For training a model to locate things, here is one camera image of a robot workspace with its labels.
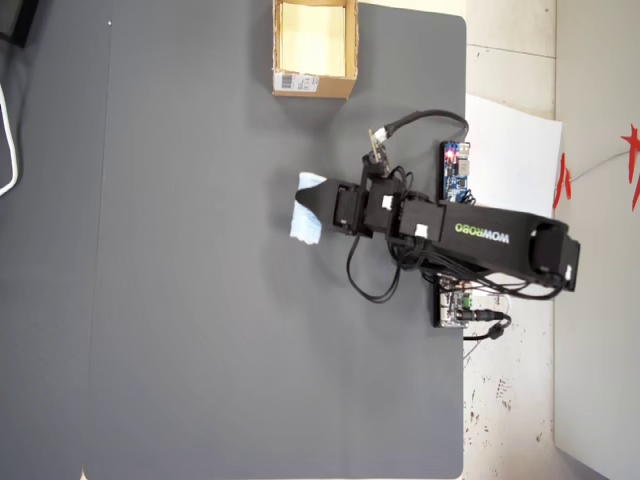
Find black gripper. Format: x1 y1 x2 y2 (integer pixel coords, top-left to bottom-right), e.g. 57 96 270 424
294 169 374 240

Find white block with blue yarn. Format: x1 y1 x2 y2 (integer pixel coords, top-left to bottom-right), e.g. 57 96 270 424
289 171 329 247

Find open cardboard box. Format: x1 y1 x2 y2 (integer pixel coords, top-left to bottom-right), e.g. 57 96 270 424
271 0 360 100

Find dark grey textured mat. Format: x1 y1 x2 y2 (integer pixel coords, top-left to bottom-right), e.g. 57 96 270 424
81 0 469 480

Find blue circuit board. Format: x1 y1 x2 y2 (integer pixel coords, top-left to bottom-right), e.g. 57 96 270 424
439 140 474 204

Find white green controller board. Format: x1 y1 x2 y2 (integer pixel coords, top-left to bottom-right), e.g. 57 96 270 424
431 278 475 330

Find white paper sheet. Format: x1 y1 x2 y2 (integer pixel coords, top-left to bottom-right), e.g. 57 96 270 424
464 93 565 222

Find red paper cutout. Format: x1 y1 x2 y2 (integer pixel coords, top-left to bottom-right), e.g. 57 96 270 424
551 151 573 215
619 122 640 215

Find black device corner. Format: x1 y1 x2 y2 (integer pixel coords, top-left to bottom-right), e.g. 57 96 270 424
0 0 42 50

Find looping black servo cable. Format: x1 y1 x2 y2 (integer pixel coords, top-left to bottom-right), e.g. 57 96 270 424
344 233 407 305

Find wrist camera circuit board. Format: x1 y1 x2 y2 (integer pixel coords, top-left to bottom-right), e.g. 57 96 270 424
368 128 395 177

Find thick black camera cable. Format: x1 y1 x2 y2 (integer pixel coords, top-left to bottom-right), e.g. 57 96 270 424
379 109 471 147

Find black power plug cable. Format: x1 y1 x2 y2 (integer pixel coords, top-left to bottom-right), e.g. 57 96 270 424
463 308 514 342

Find thick white curved cable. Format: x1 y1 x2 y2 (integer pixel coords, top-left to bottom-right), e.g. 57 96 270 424
0 81 23 198

